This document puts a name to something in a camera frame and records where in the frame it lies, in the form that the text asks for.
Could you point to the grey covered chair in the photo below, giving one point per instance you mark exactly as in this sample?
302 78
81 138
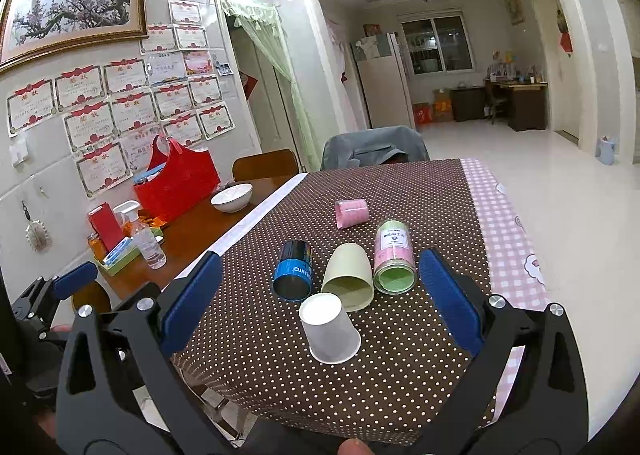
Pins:
373 147

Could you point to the wooden chair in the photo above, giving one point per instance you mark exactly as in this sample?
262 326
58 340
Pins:
280 162
92 294

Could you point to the wall certificates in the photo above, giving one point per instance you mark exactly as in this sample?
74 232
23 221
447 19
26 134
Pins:
110 114

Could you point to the green door curtain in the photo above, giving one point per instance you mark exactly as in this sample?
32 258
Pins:
271 91

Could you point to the light blue bin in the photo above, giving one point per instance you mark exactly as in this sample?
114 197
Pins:
606 150

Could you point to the person's right hand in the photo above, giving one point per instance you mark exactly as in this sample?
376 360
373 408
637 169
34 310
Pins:
354 447

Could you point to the round wall hanger ornament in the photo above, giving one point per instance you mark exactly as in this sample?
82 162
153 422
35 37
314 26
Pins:
36 232

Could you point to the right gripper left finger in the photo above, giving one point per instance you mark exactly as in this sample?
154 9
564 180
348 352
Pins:
119 392

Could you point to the window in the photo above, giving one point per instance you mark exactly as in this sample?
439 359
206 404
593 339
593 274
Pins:
438 44

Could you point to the brown polka dot tablecloth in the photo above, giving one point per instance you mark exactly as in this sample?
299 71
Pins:
250 345

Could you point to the blue black can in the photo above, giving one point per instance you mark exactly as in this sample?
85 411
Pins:
292 278

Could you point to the red packet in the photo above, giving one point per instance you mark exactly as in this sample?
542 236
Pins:
103 221

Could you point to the pink green labelled jar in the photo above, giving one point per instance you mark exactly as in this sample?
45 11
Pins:
394 264

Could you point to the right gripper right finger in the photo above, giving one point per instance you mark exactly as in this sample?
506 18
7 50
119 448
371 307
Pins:
547 409

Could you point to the person's left hand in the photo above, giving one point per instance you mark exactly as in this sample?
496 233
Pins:
46 417

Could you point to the dark low cabinet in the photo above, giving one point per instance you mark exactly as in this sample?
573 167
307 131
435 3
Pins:
468 103

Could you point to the white ceramic bowl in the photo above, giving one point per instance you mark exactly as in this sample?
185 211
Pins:
232 199

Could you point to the wooden chair near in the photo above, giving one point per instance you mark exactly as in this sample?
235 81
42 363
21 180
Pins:
92 294

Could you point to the wooden chair far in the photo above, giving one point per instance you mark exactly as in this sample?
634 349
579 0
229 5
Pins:
280 162

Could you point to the dark wooden desk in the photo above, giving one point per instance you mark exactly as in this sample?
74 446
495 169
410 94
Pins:
522 105

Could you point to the orange cardboard boxes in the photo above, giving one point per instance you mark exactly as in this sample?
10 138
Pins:
439 110

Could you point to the small pink cup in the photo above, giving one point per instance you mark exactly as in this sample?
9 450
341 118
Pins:
349 213

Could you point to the white paper cup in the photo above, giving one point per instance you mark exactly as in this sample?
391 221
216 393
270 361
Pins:
331 337

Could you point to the green tray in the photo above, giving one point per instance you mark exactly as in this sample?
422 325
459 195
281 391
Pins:
125 257

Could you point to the framed blossom painting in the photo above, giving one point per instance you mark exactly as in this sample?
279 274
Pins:
33 29

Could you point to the clear spray bottle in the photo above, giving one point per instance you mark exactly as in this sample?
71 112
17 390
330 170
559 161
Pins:
128 214

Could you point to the pale green cup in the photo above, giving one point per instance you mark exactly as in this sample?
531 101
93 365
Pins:
349 276

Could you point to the red bag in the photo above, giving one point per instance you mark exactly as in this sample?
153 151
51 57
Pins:
175 182

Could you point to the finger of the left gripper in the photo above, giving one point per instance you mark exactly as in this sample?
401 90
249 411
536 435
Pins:
41 299

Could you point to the pink checked cloth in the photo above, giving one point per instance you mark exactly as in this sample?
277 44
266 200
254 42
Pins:
514 269

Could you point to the white refrigerator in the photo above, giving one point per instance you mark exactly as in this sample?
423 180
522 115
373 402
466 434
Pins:
383 80

